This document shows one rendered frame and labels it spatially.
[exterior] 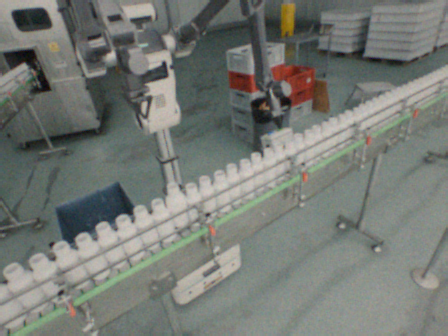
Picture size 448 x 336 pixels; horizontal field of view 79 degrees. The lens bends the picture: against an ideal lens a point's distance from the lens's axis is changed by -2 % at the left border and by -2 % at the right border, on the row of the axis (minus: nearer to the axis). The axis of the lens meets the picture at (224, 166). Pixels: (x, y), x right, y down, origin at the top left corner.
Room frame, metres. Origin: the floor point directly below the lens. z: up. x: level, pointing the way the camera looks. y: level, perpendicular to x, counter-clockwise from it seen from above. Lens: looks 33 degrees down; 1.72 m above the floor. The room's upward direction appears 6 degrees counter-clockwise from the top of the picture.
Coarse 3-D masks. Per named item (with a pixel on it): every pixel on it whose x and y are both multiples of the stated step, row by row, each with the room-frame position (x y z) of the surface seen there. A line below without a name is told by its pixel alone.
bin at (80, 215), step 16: (96, 192) 1.10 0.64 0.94; (112, 192) 1.13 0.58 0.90; (64, 208) 1.02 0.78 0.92; (80, 208) 1.05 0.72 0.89; (96, 208) 1.08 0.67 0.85; (112, 208) 1.12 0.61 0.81; (128, 208) 1.14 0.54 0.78; (64, 224) 0.99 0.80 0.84; (80, 224) 1.03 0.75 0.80; (96, 224) 1.06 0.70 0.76; (112, 224) 1.08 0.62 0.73; (64, 240) 0.81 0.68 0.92; (96, 240) 0.80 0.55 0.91
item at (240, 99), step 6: (234, 90) 3.31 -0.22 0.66; (234, 96) 3.34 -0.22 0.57; (240, 96) 3.25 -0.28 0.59; (246, 96) 3.17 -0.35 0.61; (252, 96) 3.10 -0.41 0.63; (258, 96) 3.17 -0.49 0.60; (234, 102) 3.34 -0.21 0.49; (240, 102) 3.26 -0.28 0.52; (246, 102) 3.18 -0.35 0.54; (246, 108) 3.17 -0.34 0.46
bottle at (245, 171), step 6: (240, 162) 0.87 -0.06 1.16; (246, 162) 0.89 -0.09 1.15; (240, 168) 0.88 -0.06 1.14; (246, 168) 0.86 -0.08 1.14; (240, 174) 0.86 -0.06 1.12; (246, 174) 0.85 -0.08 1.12; (252, 174) 0.86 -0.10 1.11; (240, 180) 0.86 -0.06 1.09; (252, 180) 0.86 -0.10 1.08; (246, 186) 0.85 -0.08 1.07; (252, 186) 0.86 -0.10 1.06; (252, 192) 0.86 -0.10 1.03; (246, 198) 0.85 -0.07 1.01
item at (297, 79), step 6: (288, 66) 4.15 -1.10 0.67; (294, 66) 4.19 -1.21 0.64; (300, 66) 4.11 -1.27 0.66; (288, 72) 4.15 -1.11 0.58; (294, 72) 4.19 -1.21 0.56; (300, 72) 4.10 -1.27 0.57; (306, 72) 3.78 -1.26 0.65; (312, 72) 3.87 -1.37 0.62; (288, 78) 3.57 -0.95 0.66; (294, 78) 3.66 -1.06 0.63; (300, 78) 4.09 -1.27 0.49; (306, 78) 3.80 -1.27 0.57; (312, 78) 3.87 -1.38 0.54; (294, 84) 3.66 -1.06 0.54; (300, 84) 3.73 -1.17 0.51; (306, 84) 3.80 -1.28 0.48; (294, 90) 3.65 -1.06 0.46
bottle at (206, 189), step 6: (204, 180) 0.81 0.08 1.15; (204, 186) 0.77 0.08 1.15; (210, 186) 0.79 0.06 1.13; (204, 192) 0.77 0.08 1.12; (210, 192) 0.77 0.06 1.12; (204, 198) 0.76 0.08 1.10; (204, 204) 0.76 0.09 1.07; (210, 204) 0.76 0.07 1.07; (216, 204) 0.79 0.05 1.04; (204, 210) 0.76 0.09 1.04; (210, 210) 0.76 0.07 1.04
